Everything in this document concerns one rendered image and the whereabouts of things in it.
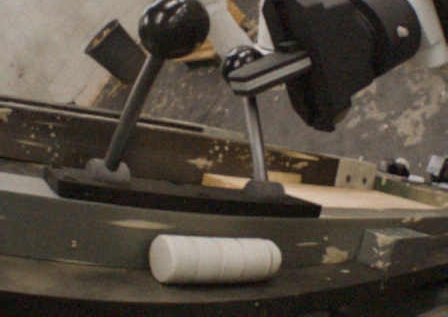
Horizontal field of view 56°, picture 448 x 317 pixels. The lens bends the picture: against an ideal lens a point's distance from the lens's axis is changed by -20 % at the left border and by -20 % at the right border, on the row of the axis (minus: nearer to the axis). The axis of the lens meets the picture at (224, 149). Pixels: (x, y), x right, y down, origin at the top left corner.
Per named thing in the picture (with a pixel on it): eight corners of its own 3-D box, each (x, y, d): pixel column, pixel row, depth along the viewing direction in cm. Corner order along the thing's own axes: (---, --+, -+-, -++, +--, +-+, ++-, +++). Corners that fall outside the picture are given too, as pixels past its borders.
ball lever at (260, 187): (302, 203, 36) (273, 44, 40) (261, 201, 33) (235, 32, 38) (269, 218, 38) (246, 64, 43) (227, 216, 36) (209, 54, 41)
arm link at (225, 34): (192, 23, 101) (239, 90, 111) (206, 32, 92) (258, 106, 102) (233, -3, 101) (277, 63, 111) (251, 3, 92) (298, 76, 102)
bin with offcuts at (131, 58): (163, 52, 511) (124, 14, 478) (133, 89, 495) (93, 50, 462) (141, 56, 552) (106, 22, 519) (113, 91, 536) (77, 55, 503)
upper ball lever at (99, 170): (136, 216, 30) (234, 17, 24) (81, 210, 28) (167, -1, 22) (120, 175, 32) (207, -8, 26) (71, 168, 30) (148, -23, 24)
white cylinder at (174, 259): (168, 291, 26) (278, 286, 30) (175, 243, 26) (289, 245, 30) (145, 272, 28) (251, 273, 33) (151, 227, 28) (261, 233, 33)
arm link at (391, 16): (317, -16, 32) (396, -33, 38) (241, -7, 40) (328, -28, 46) (360, 140, 37) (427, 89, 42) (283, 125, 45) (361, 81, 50)
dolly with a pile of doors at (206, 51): (256, 25, 409) (226, -7, 388) (222, 68, 393) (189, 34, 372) (214, 31, 458) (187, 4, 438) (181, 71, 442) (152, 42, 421)
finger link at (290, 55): (225, 84, 37) (285, 58, 40) (251, 87, 35) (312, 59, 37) (218, 65, 37) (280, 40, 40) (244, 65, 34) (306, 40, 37)
